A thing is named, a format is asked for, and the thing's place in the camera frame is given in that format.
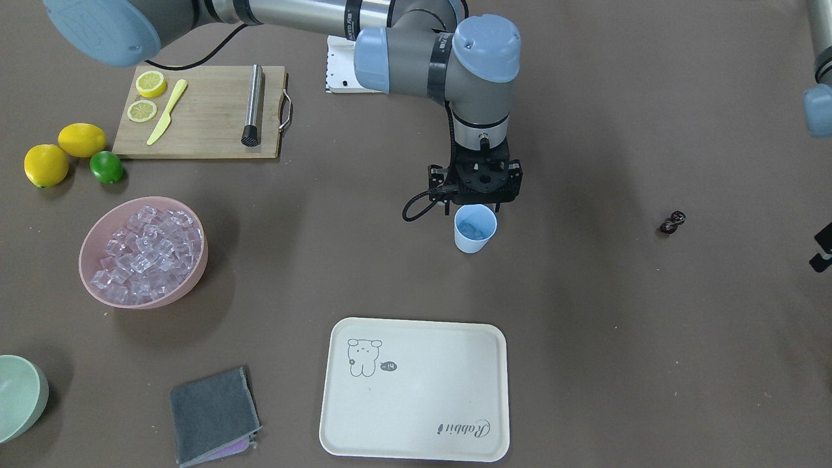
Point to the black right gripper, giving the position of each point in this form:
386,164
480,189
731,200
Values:
436,177

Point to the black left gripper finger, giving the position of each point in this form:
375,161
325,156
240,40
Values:
822,260

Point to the clear ice cube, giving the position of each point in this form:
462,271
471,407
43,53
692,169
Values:
471,232

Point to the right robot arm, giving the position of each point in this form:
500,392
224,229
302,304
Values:
433,49

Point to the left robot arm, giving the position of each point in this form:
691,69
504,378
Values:
817,100

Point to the light blue cup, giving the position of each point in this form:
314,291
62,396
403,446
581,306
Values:
479,215

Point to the clear ice cubes pile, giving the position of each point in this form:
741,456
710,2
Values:
149,257

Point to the dark cherry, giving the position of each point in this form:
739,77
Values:
668,227
677,218

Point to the cream rabbit tray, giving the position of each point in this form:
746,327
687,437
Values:
412,389

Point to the steel muddler black tip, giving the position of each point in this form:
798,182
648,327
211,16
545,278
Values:
251,135

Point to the wooden cutting board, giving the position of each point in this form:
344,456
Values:
209,118

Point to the yellow plastic knife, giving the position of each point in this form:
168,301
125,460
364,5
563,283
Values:
166,116

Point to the lemon slice upper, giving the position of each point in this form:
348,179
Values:
151,84

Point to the lemon half lower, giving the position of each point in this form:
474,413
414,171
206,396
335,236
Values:
141,111

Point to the grey folded cloth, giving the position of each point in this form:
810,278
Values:
213,417

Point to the green lime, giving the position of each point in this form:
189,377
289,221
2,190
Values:
106,167

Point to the pink bowl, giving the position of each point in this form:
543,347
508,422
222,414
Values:
188,279

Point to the whole yellow lemon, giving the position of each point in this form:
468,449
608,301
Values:
82,140

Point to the mint green bowl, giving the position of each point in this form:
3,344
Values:
24,395

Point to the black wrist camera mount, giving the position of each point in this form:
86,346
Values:
439,188

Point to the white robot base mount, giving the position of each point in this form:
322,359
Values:
340,76

